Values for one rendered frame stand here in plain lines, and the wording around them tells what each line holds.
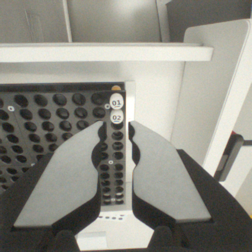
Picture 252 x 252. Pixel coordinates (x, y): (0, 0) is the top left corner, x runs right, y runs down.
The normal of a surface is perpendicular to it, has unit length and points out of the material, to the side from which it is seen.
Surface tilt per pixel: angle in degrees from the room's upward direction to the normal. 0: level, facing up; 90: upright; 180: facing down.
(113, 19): 1
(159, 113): 0
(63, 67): 0
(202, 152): 90
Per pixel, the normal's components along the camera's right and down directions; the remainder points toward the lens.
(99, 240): 0.07, 0.50
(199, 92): -1.00, 0.03
